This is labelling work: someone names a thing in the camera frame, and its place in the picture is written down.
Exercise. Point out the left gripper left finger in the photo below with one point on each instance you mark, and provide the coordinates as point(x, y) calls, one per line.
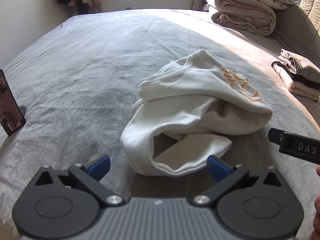
point(87, 178)

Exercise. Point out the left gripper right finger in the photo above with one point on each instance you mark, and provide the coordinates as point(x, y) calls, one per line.
point(228, 178)

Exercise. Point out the white Winnie the Pooh sweatshirt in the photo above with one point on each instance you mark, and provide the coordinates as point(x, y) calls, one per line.
point(186, 112)

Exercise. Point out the person's right hand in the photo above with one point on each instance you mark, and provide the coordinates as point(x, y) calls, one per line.
point(316, 222)

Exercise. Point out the folded beige garment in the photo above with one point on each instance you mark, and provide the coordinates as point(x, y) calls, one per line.
point(295, 87)

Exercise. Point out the folded grey sweater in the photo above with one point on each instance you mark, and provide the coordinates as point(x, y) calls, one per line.
point(299, 65)

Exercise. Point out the black smartphone on stand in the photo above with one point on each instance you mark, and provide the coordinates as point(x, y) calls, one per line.
point(12, 119)

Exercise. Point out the grey quilted headboard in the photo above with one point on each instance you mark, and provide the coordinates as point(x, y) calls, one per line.
point(297, 29)

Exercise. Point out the folded beige pink comforter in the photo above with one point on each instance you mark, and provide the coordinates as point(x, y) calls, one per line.
point(249, 15)

